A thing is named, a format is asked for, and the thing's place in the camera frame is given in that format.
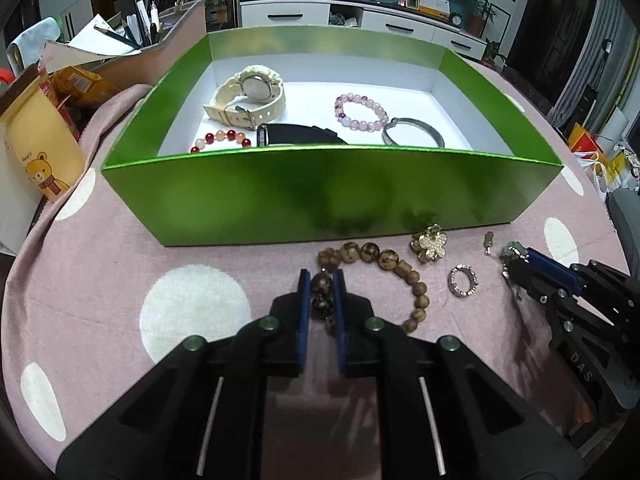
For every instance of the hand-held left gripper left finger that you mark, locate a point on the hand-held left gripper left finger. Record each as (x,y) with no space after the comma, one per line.
(303,320)

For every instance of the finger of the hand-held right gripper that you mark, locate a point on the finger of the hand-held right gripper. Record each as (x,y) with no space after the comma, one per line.
(547,262)
(535,280)

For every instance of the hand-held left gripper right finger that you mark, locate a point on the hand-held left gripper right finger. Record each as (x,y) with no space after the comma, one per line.
(340,320)

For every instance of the green cardboard box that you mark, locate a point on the green cardboard box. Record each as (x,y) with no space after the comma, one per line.
(300,195)

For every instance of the silver bangle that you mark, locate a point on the silver bangle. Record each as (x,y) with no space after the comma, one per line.
(435,132)

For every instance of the black watch band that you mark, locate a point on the black watch band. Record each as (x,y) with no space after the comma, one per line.
(300,134)

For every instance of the cream wrist watch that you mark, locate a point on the cream wrist watch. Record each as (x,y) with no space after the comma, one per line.
(255,85)

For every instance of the gold flower brooch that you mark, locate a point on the gold flower brooch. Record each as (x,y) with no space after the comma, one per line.
(430,245)

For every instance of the white plastic bag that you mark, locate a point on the white plastic bag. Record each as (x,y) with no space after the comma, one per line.
(615,170)

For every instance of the pink polka dot tablecloth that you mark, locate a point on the pink polka dot tablecloth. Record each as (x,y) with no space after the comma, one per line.
(100,260)

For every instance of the small potted plant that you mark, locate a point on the small potted plant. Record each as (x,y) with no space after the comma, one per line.
(495,52)

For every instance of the tall potted plant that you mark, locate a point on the tall potted plant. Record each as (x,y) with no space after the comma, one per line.
(480,15)

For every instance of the small alarm clock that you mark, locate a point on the small alarm clock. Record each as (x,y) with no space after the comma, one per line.
(456,18)

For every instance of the yellow and white desk calendar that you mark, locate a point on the yellow and white desk calendar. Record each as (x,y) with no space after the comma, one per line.
(432,5)

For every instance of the brown box with pens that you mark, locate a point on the brown box with pens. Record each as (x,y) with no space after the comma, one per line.
(170,45)

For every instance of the white tv cabinet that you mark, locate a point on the white tv cabinet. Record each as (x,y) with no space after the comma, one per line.
(295,12)

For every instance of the yellow bear paper bag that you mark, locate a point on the yellow bear paper bag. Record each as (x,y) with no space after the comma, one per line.
(40,140)

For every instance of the orange snack packets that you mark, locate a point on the orange snack packets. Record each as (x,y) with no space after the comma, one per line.
(82,85)

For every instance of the bushy green plant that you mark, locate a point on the bushy green plant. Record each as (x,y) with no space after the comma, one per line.
(210,5)

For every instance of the loose papers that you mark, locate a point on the loose papers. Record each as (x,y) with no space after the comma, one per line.
(100,40)

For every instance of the green and white cloth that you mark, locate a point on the green and white cloth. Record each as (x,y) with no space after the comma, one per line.
(30,40)

